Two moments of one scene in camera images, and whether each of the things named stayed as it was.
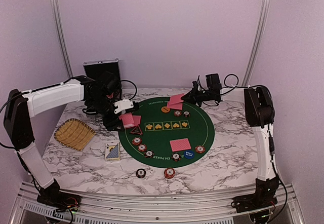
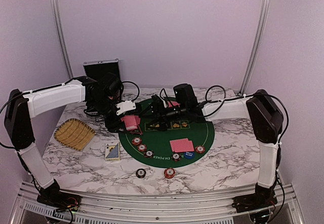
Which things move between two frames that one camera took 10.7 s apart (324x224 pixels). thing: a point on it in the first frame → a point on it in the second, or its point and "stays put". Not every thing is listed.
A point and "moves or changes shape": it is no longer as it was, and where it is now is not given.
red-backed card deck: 127,119 moves or changes shape
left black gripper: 110,123 stays put
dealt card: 181,144 stays put
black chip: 176,156 stays put
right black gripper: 192,95 → 157,108
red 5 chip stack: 136,141 stays put
